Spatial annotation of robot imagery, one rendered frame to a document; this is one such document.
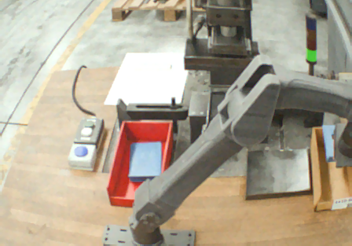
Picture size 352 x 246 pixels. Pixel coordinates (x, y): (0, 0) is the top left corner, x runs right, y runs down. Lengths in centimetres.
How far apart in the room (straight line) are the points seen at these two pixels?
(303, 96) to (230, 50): 36
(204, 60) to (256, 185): 31
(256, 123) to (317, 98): 13
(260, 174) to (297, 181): 11
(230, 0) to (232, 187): 43
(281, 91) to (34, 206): 68
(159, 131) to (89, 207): 30
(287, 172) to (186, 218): 27
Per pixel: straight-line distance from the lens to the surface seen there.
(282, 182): 117
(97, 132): 134
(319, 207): 112
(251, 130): 83
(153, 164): 126
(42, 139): 141
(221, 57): 118
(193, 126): 129
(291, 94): 83
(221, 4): 113
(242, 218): 112
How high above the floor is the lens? 172
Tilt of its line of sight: 35 degrees down
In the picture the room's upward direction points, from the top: 4 degrees counter-clockwise
